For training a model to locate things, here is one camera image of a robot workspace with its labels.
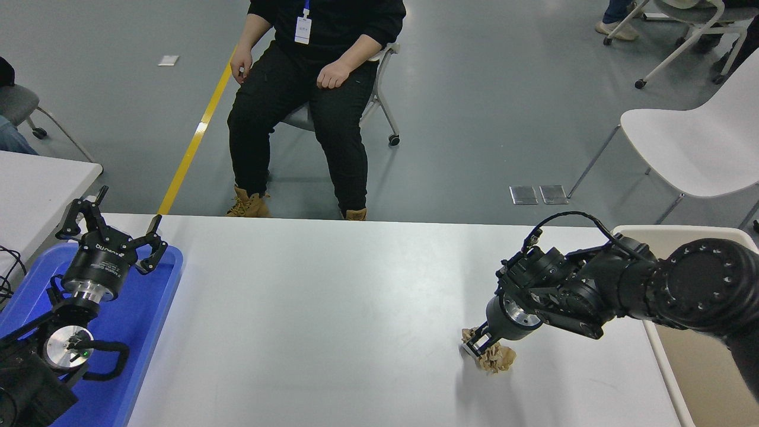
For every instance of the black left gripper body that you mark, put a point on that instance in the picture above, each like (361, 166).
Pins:
(101, 261)

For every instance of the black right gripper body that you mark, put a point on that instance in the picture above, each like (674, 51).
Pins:
(504, 323)

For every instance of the tan paper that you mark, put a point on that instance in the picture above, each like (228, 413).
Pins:
(501, 359)

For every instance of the person's left forearm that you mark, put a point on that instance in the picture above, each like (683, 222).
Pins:
(362, 50)

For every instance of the person's right forearm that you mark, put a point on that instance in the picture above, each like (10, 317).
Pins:
(252, 32)

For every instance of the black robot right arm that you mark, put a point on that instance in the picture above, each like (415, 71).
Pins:
(652, 279)

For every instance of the person's right hand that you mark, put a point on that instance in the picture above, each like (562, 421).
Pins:
(240, 62)

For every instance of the person's left hand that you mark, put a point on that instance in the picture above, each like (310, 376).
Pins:
(332, 76)

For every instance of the white side table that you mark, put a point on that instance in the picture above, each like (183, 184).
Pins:
(35, 190)

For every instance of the blue plastic tray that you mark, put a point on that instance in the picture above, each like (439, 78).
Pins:
(142, 320)

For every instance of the metal floor plate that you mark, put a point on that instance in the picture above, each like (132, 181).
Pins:
(554, 194)
(524, 195)

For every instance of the grey office chair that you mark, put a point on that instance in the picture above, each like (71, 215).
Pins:
(15, 101)

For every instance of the large pale bin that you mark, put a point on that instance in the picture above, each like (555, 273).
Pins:
(694, 379)

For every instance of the white shell chair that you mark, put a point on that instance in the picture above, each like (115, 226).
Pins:
(694, 142)

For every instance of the white frame rolling chair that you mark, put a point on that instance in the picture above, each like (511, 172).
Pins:
(688, 12)
(379, 101)

